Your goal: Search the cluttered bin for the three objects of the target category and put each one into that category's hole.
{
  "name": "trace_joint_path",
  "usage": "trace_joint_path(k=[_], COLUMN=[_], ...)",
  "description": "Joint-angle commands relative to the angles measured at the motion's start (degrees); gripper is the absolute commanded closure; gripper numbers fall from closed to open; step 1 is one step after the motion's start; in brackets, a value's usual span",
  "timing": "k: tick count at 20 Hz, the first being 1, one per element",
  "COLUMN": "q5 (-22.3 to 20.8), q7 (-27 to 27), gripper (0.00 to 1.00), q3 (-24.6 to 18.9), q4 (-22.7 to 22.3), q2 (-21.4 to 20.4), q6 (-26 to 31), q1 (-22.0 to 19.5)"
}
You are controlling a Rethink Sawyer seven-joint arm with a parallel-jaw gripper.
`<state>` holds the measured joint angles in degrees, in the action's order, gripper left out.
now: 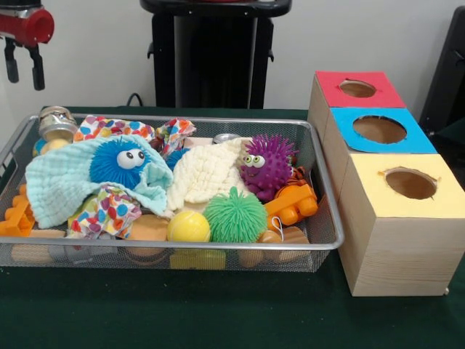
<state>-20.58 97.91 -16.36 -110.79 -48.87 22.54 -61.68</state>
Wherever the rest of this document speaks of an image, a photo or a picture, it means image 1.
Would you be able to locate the tan orange ball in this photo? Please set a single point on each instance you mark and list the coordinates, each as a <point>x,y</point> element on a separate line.
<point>147,229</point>

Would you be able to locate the black panel stand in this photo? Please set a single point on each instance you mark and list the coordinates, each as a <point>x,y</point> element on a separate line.
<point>447,65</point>

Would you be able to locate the large colourful dotted cloth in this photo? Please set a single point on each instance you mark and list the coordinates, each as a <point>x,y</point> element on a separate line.
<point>109,129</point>

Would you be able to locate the mint green cloth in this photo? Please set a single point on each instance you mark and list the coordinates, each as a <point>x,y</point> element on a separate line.
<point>65,182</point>

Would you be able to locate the silver crushed can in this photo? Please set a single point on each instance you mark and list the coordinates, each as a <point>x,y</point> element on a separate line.
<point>58,123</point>

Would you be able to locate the green spiky rubber ball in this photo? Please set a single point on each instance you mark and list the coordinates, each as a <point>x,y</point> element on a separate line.
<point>235,216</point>

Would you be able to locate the dark green table cloth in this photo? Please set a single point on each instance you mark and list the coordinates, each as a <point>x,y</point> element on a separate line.
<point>218,313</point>

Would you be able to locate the small colourful dotted cloth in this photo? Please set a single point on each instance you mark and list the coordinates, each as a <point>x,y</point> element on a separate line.
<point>109,211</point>

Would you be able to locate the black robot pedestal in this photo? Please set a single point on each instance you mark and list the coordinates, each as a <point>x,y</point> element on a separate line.
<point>211,58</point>

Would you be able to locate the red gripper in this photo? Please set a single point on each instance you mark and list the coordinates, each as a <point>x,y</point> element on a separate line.
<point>25,25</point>

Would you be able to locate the cream white cloth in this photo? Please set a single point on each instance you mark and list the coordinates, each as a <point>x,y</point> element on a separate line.
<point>207,174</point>

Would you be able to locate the orange toy building block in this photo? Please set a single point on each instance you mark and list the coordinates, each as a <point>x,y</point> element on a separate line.
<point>292,203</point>

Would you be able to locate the blue spiky rubber ball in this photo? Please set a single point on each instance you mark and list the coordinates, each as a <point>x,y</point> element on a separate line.
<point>174,156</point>
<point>112,163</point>

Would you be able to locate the small orange plastic toy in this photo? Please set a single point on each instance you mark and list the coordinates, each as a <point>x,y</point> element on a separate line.
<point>17,218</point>

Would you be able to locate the wooden box with three holes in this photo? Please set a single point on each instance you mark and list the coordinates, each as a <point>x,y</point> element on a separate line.
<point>407,240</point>

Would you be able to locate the shallow clear mesh bin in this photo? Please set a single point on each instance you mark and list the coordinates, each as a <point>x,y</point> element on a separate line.
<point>323,233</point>

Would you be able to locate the small blue yellow ball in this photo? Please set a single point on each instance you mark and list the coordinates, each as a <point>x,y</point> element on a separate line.
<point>52,146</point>

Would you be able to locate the purple spiky ball with eyes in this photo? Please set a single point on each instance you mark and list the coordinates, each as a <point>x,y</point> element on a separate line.
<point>270,167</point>

